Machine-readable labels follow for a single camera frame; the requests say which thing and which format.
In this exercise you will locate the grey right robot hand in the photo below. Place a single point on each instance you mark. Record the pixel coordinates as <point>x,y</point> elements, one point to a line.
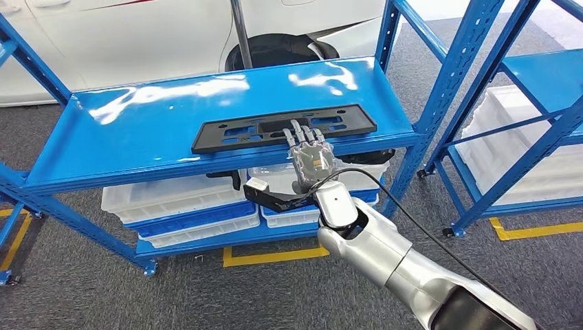
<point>314,161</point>

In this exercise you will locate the black plastic plate frame part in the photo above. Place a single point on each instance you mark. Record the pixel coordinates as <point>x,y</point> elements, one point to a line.
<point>214,136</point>

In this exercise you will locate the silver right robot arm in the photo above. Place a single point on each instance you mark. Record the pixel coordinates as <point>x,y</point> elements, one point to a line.
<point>378,255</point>

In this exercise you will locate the black plastic car part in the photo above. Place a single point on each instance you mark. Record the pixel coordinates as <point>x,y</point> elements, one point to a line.
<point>227,175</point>
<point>369,157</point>

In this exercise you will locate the blue metal shelf rack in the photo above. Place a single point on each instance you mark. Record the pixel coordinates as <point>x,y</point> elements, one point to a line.
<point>537,73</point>
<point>12,222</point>
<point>182,123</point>

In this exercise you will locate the grey metal pole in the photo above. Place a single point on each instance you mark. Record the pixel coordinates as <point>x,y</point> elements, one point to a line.
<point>241,32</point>

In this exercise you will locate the large white plastic crate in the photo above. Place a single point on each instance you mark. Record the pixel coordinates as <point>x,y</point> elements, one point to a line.
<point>537,180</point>

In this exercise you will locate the white car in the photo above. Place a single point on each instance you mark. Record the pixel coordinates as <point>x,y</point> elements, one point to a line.
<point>114,45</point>

